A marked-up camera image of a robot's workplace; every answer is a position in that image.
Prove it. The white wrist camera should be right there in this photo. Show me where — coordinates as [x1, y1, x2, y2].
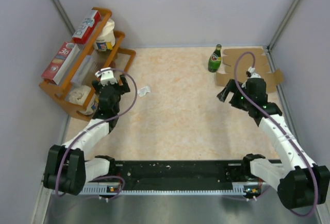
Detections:
[95, 67, 118, 86]
[246, 66, 261, 78]

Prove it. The brown cardboard box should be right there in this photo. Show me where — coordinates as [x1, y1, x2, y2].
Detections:
[215, 48, 284, 93]

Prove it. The white paper bag lower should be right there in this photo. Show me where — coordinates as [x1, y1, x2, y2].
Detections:
[68, 85, 98, 116]

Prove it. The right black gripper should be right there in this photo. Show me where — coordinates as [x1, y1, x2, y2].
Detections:
[218, 79, 253, 111]

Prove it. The red white box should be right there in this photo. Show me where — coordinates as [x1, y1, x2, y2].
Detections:
[72, 10, 101, 44]
[41, 42, 80, 85]

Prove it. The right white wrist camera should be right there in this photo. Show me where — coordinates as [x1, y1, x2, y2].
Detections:
[246, 66, 261, 78]

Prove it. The green glass bottle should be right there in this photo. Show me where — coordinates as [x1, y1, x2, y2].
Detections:
[208, 44, 222, 73]

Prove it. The white paper bag upper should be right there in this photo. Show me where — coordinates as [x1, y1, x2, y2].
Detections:
[93, 19, 116, 51]

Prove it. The orange wooden shelf rack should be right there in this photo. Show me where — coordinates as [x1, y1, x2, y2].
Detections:
[39, 7, 136, 121]

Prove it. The red white box upper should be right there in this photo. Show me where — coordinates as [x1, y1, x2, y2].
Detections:
[72, 10, 101, 44]

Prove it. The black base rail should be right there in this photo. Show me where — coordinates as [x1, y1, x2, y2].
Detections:
[86, 160, 273, 191]

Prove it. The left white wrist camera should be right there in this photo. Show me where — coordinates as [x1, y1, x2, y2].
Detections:
[95, 67, 118, 86]

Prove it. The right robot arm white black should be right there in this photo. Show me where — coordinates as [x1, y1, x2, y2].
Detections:
[217, 78, 329, 210]

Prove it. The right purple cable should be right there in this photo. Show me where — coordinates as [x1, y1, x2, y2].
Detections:
[233, 51, 320, 218]

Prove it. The white paper bag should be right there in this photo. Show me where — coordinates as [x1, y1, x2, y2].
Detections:
[93, 19, 116, 51]
[68, 85, 98, 116]

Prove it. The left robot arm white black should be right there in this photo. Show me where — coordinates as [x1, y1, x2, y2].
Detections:
[43, 71, 130, 195]

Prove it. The small clear plastic bag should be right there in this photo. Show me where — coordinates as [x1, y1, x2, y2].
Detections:
[138, 85, 151, 97]

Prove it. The red white box lower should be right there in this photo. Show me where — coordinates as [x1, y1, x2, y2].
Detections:
[41, 42, 80, 85]

